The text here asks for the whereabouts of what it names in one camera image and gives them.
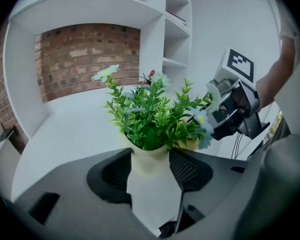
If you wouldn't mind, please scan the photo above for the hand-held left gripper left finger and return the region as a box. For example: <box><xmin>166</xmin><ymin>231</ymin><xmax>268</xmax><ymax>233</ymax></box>
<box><xmin>86</xmin><ymin>147</ymin><xmax>133</xmax><ymax>205</ymax></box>

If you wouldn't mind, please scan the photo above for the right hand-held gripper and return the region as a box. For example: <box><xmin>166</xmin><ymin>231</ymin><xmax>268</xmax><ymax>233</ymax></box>
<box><xmin>207</xmin><ymin>47</ymin><xmax>271</xmax><ymax>141</ymax></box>

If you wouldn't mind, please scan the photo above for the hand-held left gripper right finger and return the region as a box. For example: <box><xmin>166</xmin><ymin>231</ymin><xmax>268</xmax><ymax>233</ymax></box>
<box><xmin>168</xmin><ymin>147</ymin><xmax>213</xmax><ymax>192</ymax></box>

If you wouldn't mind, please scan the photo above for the artificial flower bouquet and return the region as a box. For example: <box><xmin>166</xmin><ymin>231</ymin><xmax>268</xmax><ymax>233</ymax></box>
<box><xmin>91</xmin><ymin>64</ymin><xmax>222</xmax><ymax>179</ymax></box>

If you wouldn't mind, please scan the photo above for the person's right forearm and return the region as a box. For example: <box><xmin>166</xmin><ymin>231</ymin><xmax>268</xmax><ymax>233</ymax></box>
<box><xmin>255</xmin><ymin>36</ymin><xmax>297</xmax><ymax>110</ymax></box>

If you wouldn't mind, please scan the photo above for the tall white wardrobe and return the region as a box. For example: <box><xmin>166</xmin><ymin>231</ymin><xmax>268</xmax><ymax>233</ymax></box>
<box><xmin>189</xmin><ymin>0</ymin><xmax>283</xmax><ymax>160</ymax></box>

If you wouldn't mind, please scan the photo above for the person's beige shirt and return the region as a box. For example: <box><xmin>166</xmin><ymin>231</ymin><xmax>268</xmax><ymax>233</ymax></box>
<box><xmin>274</xmin><ymin>8</ymin><xmax>300</xmax><ymax>137</ymax></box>

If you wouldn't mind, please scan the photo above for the dark framed window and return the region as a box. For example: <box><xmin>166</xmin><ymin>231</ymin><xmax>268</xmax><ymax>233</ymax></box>
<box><xmin>264</xmin><ymin>110</ymin><xmax>291</xmax><ymax>145</ymax></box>

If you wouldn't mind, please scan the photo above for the white side cabinet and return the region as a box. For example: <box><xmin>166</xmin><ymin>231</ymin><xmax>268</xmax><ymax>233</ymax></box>
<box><xmin>0</xmin><ymin>133</ymin><xmax>22</xmax><ymax>177</ymax></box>

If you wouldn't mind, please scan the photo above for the white shelf hutch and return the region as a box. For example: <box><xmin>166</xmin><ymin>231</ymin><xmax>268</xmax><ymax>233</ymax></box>
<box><xmin>3</xmin><ymin>0</ymin><xmax>193</xmax><ymax>140</ymax></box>

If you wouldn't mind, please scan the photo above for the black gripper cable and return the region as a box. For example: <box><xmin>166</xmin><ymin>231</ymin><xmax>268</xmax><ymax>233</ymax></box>
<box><xmin>231</xmin><ymin>133</ymin><xmax>243</xmax><ymax>160</ymax></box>

